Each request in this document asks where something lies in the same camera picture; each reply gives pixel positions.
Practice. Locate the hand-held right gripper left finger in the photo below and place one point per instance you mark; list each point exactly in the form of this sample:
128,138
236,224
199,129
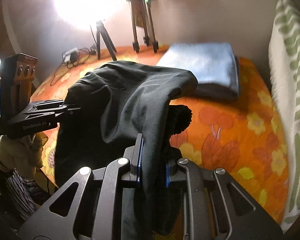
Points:
139,175

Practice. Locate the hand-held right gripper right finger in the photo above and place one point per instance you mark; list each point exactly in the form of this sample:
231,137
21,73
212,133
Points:
167,177

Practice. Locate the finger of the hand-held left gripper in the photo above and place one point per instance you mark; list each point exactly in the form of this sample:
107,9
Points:
68,108

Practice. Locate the black pants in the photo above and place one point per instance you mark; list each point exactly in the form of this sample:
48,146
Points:
130,100

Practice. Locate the person's left hand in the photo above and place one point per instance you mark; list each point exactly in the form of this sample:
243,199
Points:
17,152

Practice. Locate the striped grey trouser leg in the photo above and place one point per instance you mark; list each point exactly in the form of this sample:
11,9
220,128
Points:
22,192

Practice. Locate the orange floral bedsheet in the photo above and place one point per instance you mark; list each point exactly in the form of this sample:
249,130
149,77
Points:
227,130

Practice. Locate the small black tripod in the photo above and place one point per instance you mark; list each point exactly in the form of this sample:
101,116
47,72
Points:
100,37

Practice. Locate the tall metal tripod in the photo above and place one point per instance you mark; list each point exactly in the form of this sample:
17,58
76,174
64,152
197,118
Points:
133,17

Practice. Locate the folded blue towel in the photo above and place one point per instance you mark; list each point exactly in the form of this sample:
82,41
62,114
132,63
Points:
202,62

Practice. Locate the green striped white pillow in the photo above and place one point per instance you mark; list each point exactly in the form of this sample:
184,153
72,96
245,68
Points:
298,167
287,42

